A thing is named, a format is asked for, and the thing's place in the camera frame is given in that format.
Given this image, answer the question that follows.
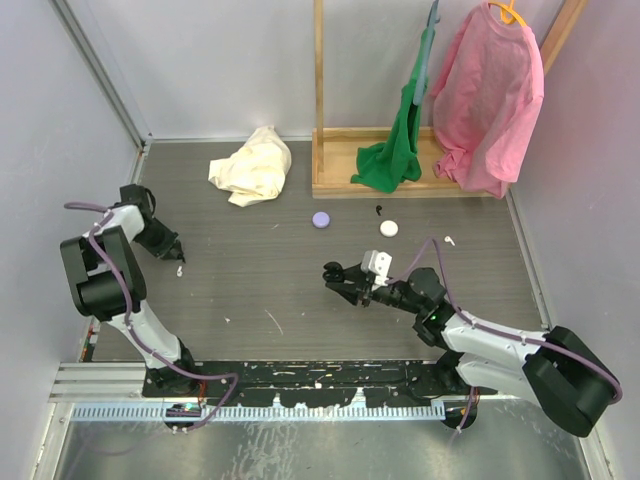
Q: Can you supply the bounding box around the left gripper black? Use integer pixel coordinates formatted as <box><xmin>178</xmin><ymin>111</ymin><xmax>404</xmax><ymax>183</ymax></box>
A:
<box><xmin>134</xmin><ymin>220</ymin><xmax>181</xmax><ymax>260</ymax></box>

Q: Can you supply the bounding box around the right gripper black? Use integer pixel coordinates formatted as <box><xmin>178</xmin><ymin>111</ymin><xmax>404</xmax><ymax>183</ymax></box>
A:
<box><xmin>326</xmin><ymin>260</ymin><xmax>425</xmax><ymax>315</ymax></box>

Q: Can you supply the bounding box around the black earbud charging case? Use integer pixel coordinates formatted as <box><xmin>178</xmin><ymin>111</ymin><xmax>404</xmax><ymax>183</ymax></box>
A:
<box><xmin>322</xmin><ymin>261</ymin><xmax>345</xmax><ymax>283</ymax></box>

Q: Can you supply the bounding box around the purple earbud charging case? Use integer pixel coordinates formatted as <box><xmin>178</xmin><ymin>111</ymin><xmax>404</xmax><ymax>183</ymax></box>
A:
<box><xmin>312</xmin><ymin>211</ymin><xmax>331</xmax><ymax>229</ymax></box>

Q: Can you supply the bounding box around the cream cloth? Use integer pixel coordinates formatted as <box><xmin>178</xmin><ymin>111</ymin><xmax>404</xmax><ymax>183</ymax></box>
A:
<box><xmin>208</xmin><ymin>125</ymin><xmax>292</xmax><ymax>207</ymax></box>

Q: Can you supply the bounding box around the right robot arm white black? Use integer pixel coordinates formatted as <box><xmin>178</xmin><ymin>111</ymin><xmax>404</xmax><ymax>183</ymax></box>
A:
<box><xmin>323</xmin><ymin>262</ymin><xmax>620</xmax><ymax>438</ymax></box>

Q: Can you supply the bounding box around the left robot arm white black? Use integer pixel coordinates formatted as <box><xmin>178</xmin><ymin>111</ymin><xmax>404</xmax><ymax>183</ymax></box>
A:
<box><xmin>60</xmin><ymin>184</ymin><xmax>200</xmax><ymax>396</ymax></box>

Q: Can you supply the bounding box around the white earbud charging case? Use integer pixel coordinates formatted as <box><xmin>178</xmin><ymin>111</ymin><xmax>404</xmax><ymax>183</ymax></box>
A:
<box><xmin>379</xmin><ymin>220</ymin><xmax>399</xmax><ymax>238</ymax></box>

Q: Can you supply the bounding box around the green shirt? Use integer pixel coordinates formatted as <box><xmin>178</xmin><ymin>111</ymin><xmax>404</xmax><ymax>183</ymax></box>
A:
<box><xmin>350</xmin><ymin>29</ymin><xmax>427</xmax><ymax>194</ymax></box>

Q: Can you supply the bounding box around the wooden clothes rack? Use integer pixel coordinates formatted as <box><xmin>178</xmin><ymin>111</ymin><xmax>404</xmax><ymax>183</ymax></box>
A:
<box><xmin>311</xmin><ymin>1</ymin><xmax>587</xmax><ymax>199</ymax></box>

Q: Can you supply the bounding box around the pink shirt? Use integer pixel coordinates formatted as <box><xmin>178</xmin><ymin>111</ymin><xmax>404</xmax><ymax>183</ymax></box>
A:
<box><xmin>430</xmin><ymin>2</ymin><xmax>544</xmax><ymax>198</ymax></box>

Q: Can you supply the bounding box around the blue hanger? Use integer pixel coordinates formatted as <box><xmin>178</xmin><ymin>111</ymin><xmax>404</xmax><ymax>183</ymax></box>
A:
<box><xmin>412</xmin><ymin>0</ymin><xmax>440</xmax><ymax>106</ymax></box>

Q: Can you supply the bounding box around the orange hanger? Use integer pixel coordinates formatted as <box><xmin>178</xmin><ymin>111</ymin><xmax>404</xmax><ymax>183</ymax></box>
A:
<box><xmin>488</xmin><ymin>0</ymin><xmax>527</xmax><ymax>27</ymax></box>

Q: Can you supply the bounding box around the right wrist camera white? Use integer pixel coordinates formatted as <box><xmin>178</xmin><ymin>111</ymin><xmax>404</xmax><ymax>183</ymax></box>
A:
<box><xmin>360</xmin><ymin>250</ymin><xmax>392</xmax><ymax>287</ymax></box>

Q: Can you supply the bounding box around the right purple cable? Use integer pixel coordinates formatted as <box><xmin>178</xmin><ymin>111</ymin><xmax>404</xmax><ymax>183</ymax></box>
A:
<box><xmin>382</xmin><ymin>237</ymin><xmax>624</xmax><ymax>444</ymax></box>

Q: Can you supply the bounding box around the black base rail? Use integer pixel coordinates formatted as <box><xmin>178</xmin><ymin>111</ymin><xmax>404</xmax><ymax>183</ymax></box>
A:
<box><xmin>142</xmin><ymin>358</ymin><xmax>496</xmax><ymax>409</ymax></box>

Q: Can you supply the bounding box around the white cable duct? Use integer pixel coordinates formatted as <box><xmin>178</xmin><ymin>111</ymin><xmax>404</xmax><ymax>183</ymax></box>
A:
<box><xmin>71</xmin><ymin>401</ymin><xmax>446</xmax><ymax>423</ymax></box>

